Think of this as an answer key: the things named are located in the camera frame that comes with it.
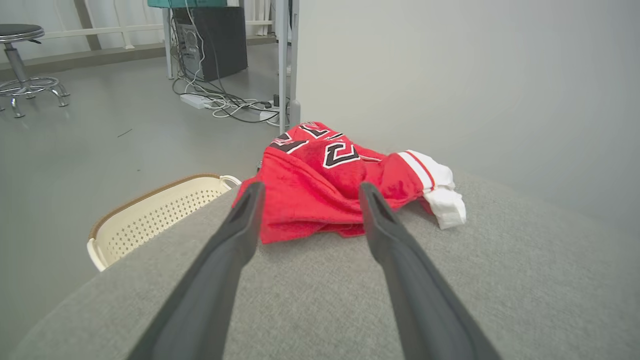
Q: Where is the desk with green top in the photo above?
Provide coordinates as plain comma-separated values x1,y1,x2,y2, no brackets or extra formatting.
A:
147,0,241,81

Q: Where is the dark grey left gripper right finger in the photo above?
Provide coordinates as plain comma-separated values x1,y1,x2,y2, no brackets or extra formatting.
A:
358,182,502,360

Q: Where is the white power strip with cables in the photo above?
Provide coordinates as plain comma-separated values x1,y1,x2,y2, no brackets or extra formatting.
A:
170,0,282,127

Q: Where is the red basketball jersey with numbers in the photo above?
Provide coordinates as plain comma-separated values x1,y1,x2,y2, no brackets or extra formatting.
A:
232,121,467,245

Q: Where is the cream perforated laundry basket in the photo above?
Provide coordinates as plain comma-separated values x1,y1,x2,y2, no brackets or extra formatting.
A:
87,173,243,272

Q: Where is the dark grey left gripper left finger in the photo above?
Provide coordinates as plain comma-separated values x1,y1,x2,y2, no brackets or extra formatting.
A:
127,181,266,360

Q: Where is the grey partition end post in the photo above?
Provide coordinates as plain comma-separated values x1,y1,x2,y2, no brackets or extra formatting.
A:
276,0,302,135

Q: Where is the chrome stool with black seat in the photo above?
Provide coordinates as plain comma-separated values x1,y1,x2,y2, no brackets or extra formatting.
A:
0,23,71,119

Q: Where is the black computer tower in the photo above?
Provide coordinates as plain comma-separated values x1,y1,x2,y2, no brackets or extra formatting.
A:
172,6,249,83

